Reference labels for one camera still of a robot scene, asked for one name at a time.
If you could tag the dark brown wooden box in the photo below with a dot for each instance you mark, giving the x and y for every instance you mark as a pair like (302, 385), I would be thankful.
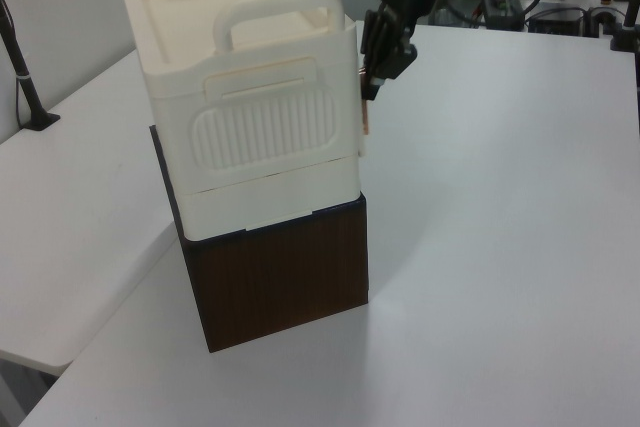
(280, 282)

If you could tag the black camera pole with base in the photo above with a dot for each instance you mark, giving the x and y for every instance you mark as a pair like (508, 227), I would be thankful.
(22, 72)

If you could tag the small brown object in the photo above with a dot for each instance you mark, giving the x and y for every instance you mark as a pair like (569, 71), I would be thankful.
(367, 122)

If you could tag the black electronics box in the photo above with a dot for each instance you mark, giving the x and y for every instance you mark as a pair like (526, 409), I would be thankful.
(555, 19)

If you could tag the black clamp pole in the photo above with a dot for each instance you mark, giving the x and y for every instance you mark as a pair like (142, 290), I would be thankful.
(626, 27)

